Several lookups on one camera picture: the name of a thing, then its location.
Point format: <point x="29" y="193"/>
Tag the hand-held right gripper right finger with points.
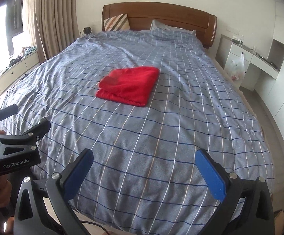
<point x="212" y="173"/>

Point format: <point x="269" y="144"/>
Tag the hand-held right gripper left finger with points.
<point x="78" y="173"/>

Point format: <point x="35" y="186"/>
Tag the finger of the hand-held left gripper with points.
<point x="39" y="129"/>
<point x="5" y="111"/>

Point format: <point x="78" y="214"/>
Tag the red sweater with white print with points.
<point x="127" y="85"/>

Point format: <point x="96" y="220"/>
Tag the white window cabinet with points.
<point x="17" y="71"/>

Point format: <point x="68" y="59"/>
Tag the blue checked duvet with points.
<point x="156" y="139"/>

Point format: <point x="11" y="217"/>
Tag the dark framed window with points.
<point x="14" y="17"/>

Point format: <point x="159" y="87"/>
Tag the beige curtain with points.
<point x="56" y="17"/>

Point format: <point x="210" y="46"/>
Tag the small white round fan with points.
<point x="85" y="31"/>

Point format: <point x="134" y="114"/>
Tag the white plastic bag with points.
<point x="236" y="66"/>

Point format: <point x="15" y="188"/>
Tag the white desk with drawers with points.
<point x="242" y="51"/>

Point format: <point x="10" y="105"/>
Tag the striped pillow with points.
<point x="116" y="22"/>

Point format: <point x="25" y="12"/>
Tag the clear plastic bottle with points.
<point x="241" y="39"/>

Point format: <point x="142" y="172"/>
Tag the grey pillow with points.
<point x="161" y="26"/>

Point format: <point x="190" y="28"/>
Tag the wooden headboard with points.
<point x="156" y="12"/>

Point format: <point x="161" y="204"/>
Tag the white wall switch panel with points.
<point x="233" y="30"/>

